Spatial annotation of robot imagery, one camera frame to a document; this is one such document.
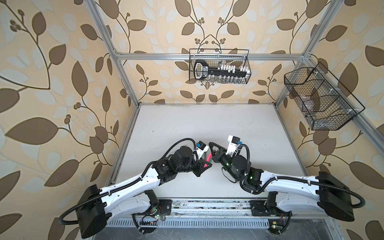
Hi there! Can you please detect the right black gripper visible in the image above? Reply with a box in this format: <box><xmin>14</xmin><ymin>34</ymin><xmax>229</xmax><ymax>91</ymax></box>
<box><xmin>209</xmin><ymin>143</ymin><xmax>241</xmax><ymax>183</ymax></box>

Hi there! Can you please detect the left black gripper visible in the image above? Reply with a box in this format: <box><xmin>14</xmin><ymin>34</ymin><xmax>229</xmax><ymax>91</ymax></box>
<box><xmin>174</xmin><ymin>152</ymin><xmax>212</xmax><ymax>176</ymax></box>

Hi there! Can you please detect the pink highlighter marker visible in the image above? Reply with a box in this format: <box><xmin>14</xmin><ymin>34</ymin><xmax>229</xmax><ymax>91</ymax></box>
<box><xmin>204</xmin><ymin>153</ymin><xmax>212</xmax><ymax>169</ymax></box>

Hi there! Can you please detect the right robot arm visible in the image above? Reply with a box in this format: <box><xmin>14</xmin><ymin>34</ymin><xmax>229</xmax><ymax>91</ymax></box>
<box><xmin>209</xmin><ymin>142</ymin><xmax>366</xmax><ymax>222</ymax></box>

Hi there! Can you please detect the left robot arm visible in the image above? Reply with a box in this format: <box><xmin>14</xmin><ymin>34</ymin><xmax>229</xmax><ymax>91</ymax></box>
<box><xmin>58</xmin><ymin>139</ymin><xmax>212</xmax><ymax>239</ymax></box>

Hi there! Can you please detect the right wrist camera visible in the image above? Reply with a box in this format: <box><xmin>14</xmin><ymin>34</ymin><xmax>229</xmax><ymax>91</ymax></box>
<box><xmin>226</xmin><ymin>135</ymin><xmax>242</xmax><ymax>156</ymax></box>

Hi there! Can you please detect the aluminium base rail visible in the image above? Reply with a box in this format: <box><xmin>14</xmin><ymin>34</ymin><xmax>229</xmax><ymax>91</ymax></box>
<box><xmin>101</xmin><ymin>197</ymin><xmax>337</xmax><ymax>229</ymax></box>

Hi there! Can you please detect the black socket rail tool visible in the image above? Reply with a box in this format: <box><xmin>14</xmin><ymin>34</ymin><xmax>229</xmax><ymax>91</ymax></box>
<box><xmin>192</xmin><ymin>60</ymin><xmax>251</xmax><ymax>82</ymax></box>

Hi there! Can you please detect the rear black wire basket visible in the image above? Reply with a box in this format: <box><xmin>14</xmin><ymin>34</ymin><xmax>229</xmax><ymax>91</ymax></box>
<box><xmin>189</xmin><ymin>48</ymin><xmax>252</xmax><ymax>85</ymax></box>

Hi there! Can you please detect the black wire basket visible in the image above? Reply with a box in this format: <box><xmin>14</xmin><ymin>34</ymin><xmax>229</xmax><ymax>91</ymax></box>
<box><xmin>189</xmin><ymin>48</ymin><xmax>252</xmax><ymax>85</ymax></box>
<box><xmin>284</xmin><ymin>62</ymin><xmax>366</xmax><ymax>131</ymax></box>

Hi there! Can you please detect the right black wire basket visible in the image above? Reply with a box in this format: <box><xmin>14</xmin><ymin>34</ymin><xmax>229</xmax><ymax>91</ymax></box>
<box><xmin>284</xmin><ymin>62</ymin><xmax>366</xmax><ymax>131</ymax></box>

